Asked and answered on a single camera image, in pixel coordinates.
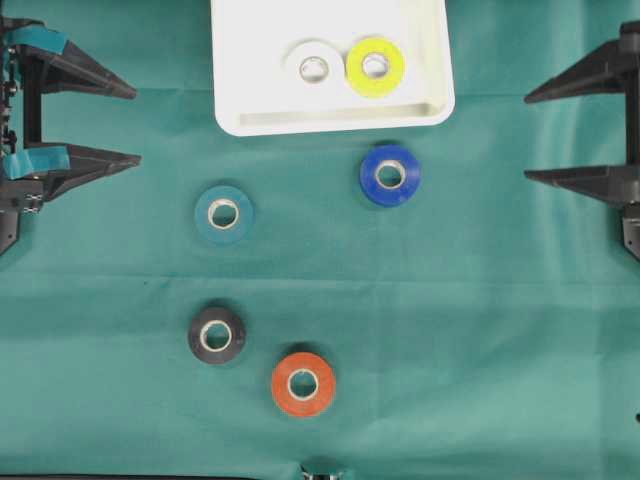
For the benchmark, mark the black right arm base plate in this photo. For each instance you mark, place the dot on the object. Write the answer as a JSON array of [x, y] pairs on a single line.
[[631, 235]]

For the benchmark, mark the green table cloth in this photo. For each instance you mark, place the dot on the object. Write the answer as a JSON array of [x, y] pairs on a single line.
[[487, 328]]

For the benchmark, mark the white plastic tray case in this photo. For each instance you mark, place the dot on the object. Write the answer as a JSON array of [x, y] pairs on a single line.
[[250, 40]]

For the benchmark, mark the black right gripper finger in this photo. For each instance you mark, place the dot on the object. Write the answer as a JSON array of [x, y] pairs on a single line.
[[613, 185], [605, 70]]

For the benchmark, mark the blue tape roll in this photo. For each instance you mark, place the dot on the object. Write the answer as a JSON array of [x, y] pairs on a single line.
[[390, 175]]

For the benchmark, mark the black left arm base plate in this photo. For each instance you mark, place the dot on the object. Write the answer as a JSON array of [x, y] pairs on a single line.
[[9, 229]]

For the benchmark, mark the white tape roll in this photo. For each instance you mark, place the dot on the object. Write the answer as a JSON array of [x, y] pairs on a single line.
[[314, 66]]

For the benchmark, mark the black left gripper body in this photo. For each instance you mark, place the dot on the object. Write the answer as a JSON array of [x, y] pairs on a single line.
[[21, 122]]

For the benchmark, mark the black tape roll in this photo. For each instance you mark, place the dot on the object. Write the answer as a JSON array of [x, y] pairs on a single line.
[[216, 336]]

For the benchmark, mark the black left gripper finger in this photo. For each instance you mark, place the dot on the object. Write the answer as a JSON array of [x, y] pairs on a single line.
[[60, 167], [53, 63]]

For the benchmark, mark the orange tape roll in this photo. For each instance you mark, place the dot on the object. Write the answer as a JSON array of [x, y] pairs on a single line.
[[303, 384]]

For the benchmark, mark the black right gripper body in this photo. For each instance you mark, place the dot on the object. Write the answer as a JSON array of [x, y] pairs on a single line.
[[632, 120]]

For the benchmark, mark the teal tape roll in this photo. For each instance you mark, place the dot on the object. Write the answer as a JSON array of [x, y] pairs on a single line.
[[223, 215]]

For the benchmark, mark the yellow tape roll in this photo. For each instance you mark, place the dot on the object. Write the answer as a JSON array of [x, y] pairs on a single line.
[[375, 67]]

